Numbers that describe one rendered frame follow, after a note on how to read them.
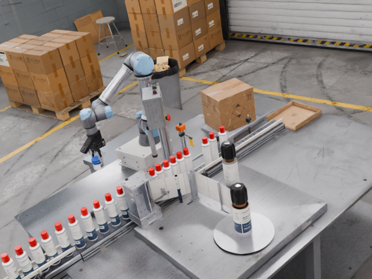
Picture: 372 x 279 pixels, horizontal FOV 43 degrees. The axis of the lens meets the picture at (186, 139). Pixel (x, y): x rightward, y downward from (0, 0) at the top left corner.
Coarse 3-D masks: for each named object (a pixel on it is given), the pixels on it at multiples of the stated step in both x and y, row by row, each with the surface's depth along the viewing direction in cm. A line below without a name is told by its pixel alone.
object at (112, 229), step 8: (264, 128) 323; (272, 128) 321; (248, 136) 318; (248, 144) 308; (200, 168) 293; (120, 216) 264; (120, 224) 258; (88, 240) 250; (96, 240) 249; (88, 248) 245
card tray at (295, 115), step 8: (288, 104) 353; (296, 104) 353; (304, 104) 347; (280, 112) 349; (288, 112) 347; (296, 112) 345; (304, 112) 343; (312, 112) 341; (320, 112) 337; (288, 120) 337; (296, 120) 335; (304, 120) 327; (288, 128) 328; (296, 128) 323
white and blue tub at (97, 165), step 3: (96, 156) 299; (93, 159) 296; (96, 159) 295; (99, 159) 295; (93, 162) 295; (96, 162) 294; (99, 162) 295; (93, 165) 297; (96, 165) 295; (99, 165) 296; (102, 165) 298; (96, 168) 297; (99, 168) 297; (102, 168) 298
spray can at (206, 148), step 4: (204, 140) 283; (204, 144) 285; (208, 144) 285; (204, 148) 285; (208, 148) 286; (204, 152) 287; (208, 152) 287; (204, 156) 289; (208, 156) 288; (204, 160) 291; (208, 160) 289
